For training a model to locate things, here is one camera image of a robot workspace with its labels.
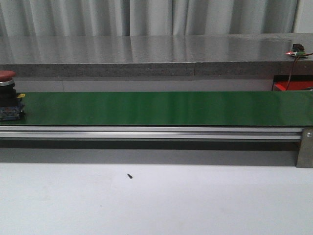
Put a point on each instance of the green conveyor belt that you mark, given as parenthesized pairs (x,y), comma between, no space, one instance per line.
(289,108)

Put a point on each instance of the grey stone shelf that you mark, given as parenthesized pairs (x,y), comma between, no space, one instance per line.
(122,56)

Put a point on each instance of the red plastic tray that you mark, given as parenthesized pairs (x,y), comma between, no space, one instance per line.
(293,86)

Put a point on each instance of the small green circuit board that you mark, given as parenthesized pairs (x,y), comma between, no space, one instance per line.
(300,54)

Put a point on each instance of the small black connector block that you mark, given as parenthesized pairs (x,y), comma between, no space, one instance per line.
(297,47)

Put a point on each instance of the grey curtain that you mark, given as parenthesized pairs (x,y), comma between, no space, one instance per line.
(153,17)

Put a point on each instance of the aluminium conveyor frame rail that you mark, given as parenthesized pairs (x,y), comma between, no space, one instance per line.
(145,132)

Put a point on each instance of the steel conveyor support bracket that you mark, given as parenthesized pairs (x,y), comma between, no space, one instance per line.
(305,155)

